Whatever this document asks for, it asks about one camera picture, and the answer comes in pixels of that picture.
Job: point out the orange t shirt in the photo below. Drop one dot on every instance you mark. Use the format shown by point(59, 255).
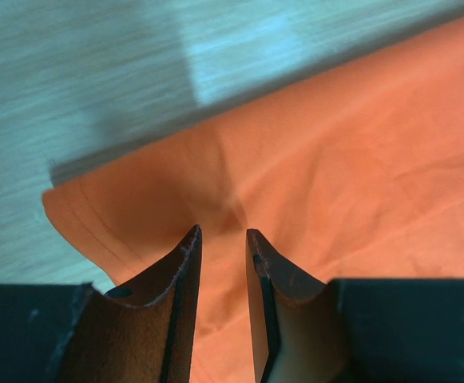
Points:
point(355, 172)

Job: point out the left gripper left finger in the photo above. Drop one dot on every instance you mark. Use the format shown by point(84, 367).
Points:
point(142, 330)

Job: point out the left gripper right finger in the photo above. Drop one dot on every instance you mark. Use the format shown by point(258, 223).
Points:
point(296, 333)

